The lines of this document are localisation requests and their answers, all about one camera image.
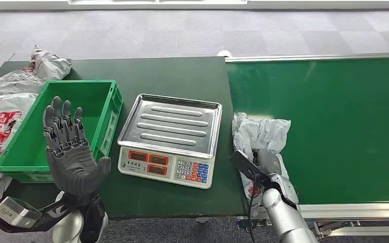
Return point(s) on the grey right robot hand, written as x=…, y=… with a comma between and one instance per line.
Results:
x=269, y=162

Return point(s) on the green plastic crate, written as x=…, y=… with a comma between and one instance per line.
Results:
x=63, y=100

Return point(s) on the crumpled grey plastic mailer bag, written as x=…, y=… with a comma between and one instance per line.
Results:
x=43, y=68

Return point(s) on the grey table caster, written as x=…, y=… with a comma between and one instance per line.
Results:
x=202, y=220

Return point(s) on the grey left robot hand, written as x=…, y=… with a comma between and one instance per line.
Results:
x=72, y=164

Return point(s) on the white mailer bag red print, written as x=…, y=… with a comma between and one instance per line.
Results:
x=3, y=124

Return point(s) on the grey courier bag package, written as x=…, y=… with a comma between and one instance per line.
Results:
x=263, y=130

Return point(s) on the electronic scale with steel tray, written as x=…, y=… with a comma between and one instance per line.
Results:
x=172, y=124

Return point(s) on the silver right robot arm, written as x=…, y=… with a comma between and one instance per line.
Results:
x=281, y=214

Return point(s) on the green conveyor belt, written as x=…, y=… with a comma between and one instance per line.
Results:
x=332, y=127

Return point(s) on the small white round object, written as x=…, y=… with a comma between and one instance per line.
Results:
x=224, y=53

